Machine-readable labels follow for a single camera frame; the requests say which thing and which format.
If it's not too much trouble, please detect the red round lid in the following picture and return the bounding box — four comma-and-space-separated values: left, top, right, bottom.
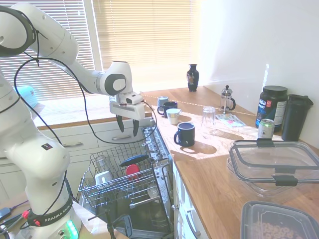
125, 164, 141, 182

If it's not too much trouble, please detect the metal wire dish rack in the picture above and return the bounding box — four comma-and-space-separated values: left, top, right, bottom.
79, 125, 175, 239

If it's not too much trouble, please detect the white counter cabinet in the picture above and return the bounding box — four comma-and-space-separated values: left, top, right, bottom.
171, 159, 209, 239

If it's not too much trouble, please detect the small clear glass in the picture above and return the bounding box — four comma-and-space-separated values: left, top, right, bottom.
147, 185, 160, 199

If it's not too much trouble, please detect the dark blue painted vase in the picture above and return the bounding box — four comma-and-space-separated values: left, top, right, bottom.
186, 64, 200, 93

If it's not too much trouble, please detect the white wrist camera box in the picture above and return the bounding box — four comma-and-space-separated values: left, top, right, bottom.
125, 92, 145, 105

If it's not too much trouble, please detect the clear drinking glass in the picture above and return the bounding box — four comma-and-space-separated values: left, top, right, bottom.
94, 155, 109, 173

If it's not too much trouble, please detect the black protein powder tub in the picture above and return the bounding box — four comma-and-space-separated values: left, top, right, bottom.
255, 85, 289, 133

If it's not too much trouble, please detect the white plate with label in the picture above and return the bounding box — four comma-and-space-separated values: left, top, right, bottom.
95, 171, 114, 188

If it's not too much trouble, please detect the clear plastic container with lid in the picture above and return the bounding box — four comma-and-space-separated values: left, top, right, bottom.
226, 139, 319, 199

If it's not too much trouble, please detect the silver green drink can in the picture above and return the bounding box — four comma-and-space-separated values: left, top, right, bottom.
257, 118, 276, 140

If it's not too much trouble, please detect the silver cabinet door handle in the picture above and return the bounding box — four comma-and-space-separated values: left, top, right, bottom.
186, 210, 201, 238

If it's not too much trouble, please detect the white patterned mug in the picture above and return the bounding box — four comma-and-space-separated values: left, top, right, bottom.
165, 108, 182, 125

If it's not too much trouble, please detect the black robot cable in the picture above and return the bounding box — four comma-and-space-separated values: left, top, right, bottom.
13, 29, 158, 145

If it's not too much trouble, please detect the grey container with cereal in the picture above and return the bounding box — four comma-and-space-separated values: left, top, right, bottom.
240, 200, 319, 239

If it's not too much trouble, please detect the teal baseball cap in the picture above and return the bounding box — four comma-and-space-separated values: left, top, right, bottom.
18, 85, 42, 110

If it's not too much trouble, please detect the grey blue mug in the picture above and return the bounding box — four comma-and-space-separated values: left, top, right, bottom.
157, 96, 170, 110

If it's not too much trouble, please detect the grey wire dishwasher rack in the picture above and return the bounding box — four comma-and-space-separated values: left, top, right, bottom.
78, 126, 174, 210

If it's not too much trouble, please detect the black shaker bottle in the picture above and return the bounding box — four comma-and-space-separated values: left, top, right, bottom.
281, 94, 314, 142

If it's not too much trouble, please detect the navy blue mug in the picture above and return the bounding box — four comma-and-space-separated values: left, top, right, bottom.
173, 121, 196, 147
157, 101, 178, 119

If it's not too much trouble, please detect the printed paper leaflet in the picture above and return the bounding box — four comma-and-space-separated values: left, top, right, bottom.
215, 113, 246, 128

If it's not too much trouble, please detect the black tripod stand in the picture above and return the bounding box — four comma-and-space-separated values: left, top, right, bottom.
88, 208, 133, 239

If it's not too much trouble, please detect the narrow window blind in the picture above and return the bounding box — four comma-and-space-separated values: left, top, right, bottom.
0, 0, 97, 103

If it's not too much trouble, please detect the wide window blind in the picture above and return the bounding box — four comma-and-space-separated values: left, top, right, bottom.
92, 0, 201, 93

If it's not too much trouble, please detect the glass French press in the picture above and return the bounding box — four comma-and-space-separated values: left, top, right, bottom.
220, 85, 236, 114

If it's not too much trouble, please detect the bundle of floor cables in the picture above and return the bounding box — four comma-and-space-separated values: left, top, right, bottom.
0, 199, 32, 236

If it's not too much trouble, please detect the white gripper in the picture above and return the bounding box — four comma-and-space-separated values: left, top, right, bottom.
109, 94, 146, 137

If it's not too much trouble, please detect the white drawer cabinet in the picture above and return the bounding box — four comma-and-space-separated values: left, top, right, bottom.
0, 116, 156, 201

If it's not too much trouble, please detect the clear ribbed tumbler glass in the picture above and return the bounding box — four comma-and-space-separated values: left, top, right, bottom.
200, 106, 225, 136

